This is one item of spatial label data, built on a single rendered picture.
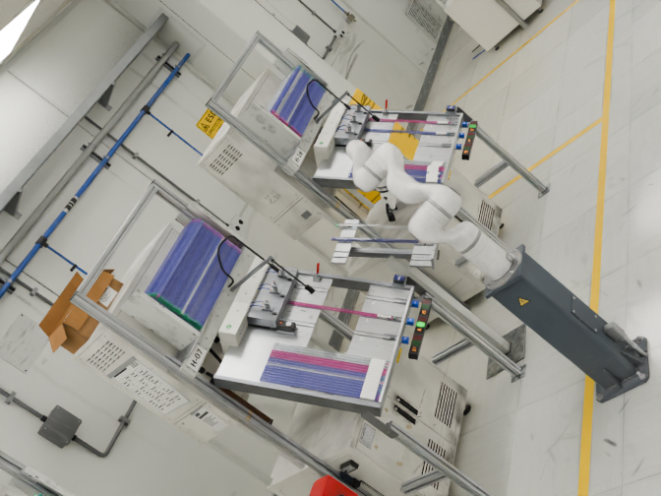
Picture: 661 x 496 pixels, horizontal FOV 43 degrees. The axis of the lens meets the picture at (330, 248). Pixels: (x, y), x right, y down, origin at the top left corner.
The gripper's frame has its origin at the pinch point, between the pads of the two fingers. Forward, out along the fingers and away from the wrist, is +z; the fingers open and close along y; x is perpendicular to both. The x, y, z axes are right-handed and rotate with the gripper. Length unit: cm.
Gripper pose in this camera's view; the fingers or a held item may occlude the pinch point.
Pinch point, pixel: (392, 214)
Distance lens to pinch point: 400.4
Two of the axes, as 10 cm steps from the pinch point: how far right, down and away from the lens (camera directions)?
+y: 1.6, -6.1, 7.8
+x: -9.4, 1.4, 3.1
